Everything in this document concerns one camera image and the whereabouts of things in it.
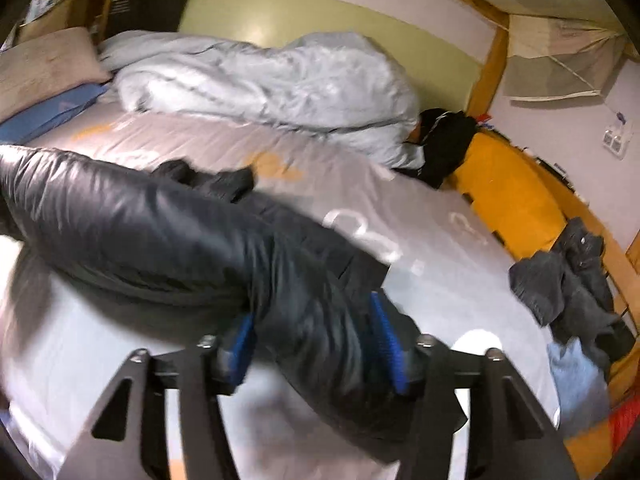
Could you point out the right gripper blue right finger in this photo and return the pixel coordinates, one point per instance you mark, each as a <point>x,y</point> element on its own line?
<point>420,370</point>

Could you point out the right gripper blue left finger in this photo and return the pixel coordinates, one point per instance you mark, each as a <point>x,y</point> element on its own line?
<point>215,367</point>

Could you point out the black puffer down jacket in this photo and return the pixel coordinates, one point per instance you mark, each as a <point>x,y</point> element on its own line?
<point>151,241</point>

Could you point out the dark grey clothes pile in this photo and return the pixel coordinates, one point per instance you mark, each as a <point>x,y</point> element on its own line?
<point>566,289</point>

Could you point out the light blue cloth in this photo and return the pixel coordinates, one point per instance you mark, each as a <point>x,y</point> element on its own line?
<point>581,388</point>

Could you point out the orange body pillow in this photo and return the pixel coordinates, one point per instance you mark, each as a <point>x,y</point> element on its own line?
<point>509,197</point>

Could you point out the black garment by headboard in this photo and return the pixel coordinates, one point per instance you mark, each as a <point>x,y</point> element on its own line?
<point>443,137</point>

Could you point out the light grey rumpled duvet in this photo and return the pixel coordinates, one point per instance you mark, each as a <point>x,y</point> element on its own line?
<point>334,86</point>

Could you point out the blue pillow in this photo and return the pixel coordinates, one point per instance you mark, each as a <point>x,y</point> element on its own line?
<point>42,117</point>

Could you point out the checked hanging curtain cloth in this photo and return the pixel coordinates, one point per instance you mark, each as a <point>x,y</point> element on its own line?
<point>550,59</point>

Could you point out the beige pink pillow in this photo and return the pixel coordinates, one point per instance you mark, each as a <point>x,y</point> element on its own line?
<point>47,66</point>

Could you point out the wooden bed frame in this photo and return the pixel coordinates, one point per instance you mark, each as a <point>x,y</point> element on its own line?
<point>610,448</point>

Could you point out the white wall socket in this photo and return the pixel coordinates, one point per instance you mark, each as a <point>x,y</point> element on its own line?
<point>616,139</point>

